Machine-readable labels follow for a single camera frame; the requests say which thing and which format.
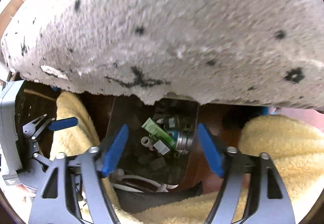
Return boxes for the white small jar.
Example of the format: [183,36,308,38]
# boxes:
[141,136,152,148]

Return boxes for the green daisy lotion tube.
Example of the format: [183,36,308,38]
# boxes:
[142,118,176,149]

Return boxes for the round silver tin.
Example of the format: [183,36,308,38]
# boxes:
[175,131,194,152]

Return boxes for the dark green glass bottle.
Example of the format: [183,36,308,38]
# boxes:
[163,115,190,130]

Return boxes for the black trash bin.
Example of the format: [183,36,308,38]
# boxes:
[107,96,199,185]

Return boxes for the yellow fluffy trousers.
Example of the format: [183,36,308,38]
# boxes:
[50,91,323,223]

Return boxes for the grey patterned fleece bedspread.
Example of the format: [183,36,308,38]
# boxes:
[1,0,323,109]

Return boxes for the white cable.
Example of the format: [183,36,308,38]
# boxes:
[110,169,179,193]

